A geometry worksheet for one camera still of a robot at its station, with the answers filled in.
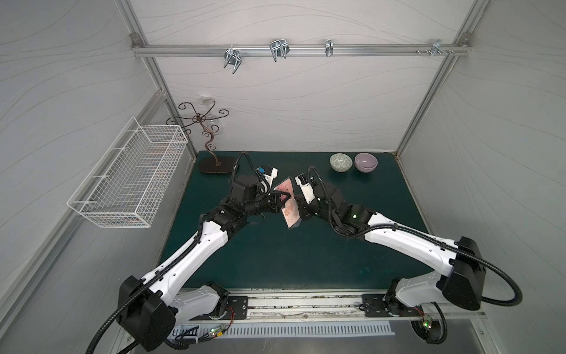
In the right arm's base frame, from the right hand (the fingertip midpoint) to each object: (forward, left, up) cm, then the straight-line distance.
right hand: (298, 194), depth 76 cm
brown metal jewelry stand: (+32, +41, -22) cm, 56 cm away
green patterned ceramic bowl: (+37, -22, -22) cm, 48 cm away
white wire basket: (-3, +55, +9) cm, 56 cm away
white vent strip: (-39, +30, -23) cm, 54 cm away
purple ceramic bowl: (+36, -35, -21) cm, 54 cm away
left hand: (-3, +2, +3) cm, 4 cm away
